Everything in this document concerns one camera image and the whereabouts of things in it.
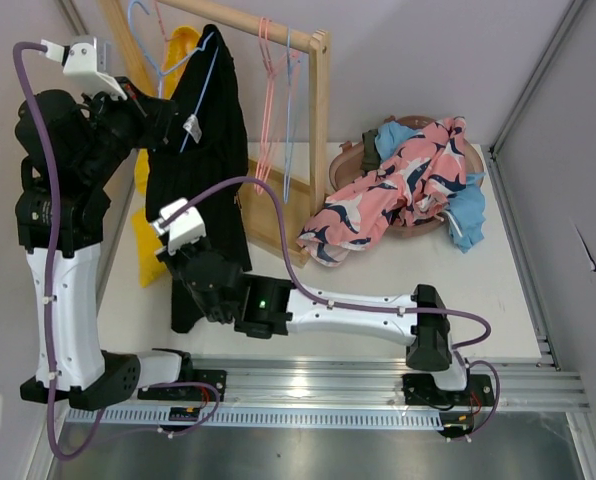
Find olive green shorts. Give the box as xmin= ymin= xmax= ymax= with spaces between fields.
xmin=361 ymin=129 xmax=381 ymax=172

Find yellow shorts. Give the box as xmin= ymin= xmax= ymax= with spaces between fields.
xmin=131 ymin=26 xmax=200 ymax=288

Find light blue shorts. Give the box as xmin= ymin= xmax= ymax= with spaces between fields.
xmin=374 ymin=120 xmax=486 ymax=253

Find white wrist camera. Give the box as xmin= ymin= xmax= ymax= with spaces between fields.
xmin=40 ymin=35 xmax=127 ymax=100
xmin=150 ymin=197 xmax=206 ymax=256

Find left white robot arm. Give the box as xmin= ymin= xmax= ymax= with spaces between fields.
xmin=15 ymin=79 xmax=195 ymax=411

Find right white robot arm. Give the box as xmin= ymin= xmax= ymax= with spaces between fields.
xmin=156 ymin=238 xmax=471 ymax=404

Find pink translucent plastic basin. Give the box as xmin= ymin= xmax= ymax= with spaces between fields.
xmin=329 ymin=115 xmax=485 ymax=239

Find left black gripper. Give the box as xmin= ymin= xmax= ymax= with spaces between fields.
xmin=77 ymin=75 xmax=176 ymax=186

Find pink patterned shorts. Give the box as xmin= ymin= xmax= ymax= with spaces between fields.
xmin=296 ymin=116 xmax=467 ymax=267

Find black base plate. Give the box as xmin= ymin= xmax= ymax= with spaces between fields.
xmin=137 ymin=369 xmax=227 ymax=402
xmin=402 ymin=373 xmax=495 ymax=411

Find black shorts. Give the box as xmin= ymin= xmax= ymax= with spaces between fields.
xmin=145 ymin=24 xmax=252 ymax=333

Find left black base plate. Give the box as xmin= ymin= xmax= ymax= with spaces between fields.
xmin=137 ymin=369 xmax=227 ymax=402

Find wooden clothes rack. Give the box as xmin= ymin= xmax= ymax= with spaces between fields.
xmin=98 ymin=1 xmax=331 ymax=267

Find slotted cable duct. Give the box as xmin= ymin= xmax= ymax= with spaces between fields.
xmin=65 ymin=405 xmax=474 ymax=429

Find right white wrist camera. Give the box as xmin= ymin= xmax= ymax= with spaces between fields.
xmin=150 ymin=197 xmax=206 ymax=256

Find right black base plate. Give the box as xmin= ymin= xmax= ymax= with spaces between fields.
xmin=402 ymin=373 xmax=495 ymax=411

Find aluminium mounting rail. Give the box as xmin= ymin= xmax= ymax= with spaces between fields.
xmin=193 ymin=357 xmax=590 ymax=412

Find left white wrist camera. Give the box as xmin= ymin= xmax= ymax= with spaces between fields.
xmin=40 ymin=35 xmax=127 ymax=100

